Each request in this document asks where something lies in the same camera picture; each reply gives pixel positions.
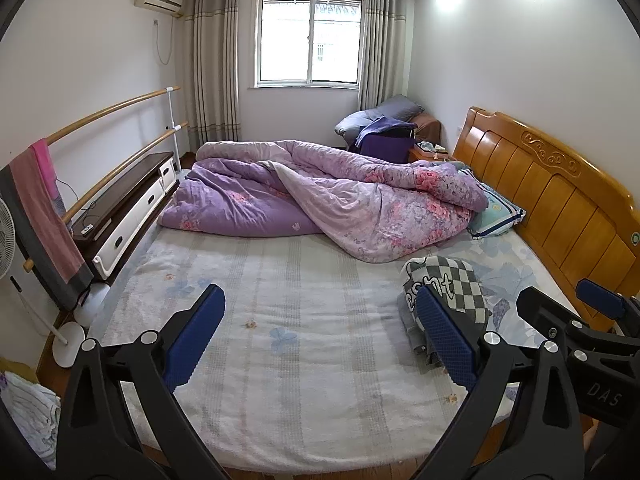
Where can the purple floral quilt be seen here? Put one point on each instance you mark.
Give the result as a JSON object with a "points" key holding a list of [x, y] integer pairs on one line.
{"points": [[260, 200]]}

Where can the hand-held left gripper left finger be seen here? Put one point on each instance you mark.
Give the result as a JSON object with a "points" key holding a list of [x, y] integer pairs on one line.
{"points": [[192, 340]]}

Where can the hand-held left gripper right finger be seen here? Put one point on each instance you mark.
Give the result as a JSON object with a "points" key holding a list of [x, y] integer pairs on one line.
{"points": [[445, 340]]}

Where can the white standing fan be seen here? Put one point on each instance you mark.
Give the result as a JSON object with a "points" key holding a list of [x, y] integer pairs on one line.
{"points": [[6, 240]]}

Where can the bed with floral sheet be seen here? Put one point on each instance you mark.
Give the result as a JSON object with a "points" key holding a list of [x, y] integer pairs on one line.
{"points": [[275, 310]]}

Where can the brown chair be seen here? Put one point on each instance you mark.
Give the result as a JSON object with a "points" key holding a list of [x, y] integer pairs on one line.
{"points": [[427, 125]]}

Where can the grey white checkered cardigan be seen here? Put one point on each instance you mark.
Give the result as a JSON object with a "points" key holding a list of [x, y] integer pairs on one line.
{"points": [[460, 280]]}

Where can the wooden nightstand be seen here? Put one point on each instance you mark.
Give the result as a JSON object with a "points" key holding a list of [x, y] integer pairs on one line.
{"points": [[420, 156]]}

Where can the pink grey towel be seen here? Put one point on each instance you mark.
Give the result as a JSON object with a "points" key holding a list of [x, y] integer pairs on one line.
{"points": [[50, 210]]}

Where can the dark white low cabinet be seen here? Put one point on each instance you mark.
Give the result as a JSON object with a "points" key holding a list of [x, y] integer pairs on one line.
{"points": [[130, 210]]}

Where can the wooden double bar rack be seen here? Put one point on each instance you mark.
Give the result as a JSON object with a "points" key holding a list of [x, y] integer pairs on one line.
{"points": [[110, 107]]}

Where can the pile of light clothes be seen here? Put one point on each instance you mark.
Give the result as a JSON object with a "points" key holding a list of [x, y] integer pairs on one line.
{"points": [[25, 410]]}

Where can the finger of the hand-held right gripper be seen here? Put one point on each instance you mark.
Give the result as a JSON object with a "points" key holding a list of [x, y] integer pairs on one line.
{"points": [[600, 297], [542, 310]]}

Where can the blue trimmed pillow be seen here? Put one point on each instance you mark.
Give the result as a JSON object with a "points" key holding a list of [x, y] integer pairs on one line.
{"points": [[500, 210]]}

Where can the purple cloth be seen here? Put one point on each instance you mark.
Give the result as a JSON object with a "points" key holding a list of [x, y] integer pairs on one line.
{"points": [[385, 147]]}

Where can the wooden headboard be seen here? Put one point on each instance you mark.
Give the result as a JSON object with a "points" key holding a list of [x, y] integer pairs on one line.
{"points": [[565, 195]]}

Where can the white framed window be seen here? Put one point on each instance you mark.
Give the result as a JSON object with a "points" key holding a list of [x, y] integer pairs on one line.
{"points": [[307, 37]]}

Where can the grey folded garment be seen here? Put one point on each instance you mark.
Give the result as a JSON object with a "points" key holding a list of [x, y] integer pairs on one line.
{"points": [[412, 330]]}

